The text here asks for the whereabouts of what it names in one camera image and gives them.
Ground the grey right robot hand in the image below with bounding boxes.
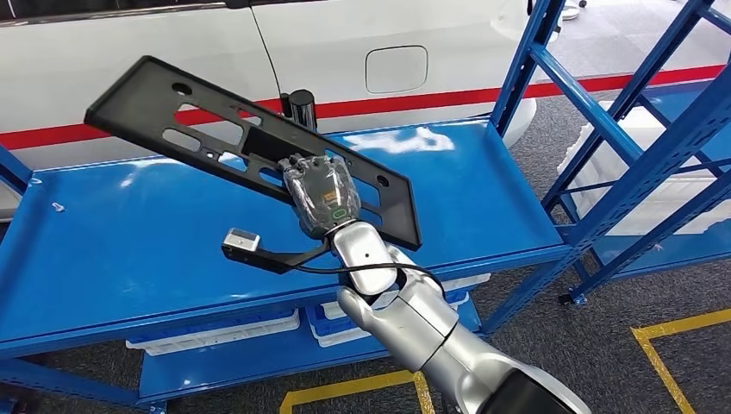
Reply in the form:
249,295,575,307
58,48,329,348
278,153,363,240

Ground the black plastic plate frame part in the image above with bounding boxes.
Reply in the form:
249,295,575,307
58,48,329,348
84,55,423,253

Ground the blue metal shelf rack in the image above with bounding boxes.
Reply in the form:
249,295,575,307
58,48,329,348
539,0,731,307
0,0,731,414

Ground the yellow floor tape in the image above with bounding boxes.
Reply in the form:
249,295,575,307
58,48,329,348
279,370,438,414
630,308,731,414

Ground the white car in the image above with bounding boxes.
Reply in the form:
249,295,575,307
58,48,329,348
0,0,572,224

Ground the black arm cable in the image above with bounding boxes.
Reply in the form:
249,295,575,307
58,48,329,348
294,261,447,298

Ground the black stanchion post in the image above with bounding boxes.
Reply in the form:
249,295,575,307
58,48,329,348
279,89,319,133

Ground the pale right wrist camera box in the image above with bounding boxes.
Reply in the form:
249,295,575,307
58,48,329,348
221,228,261,253

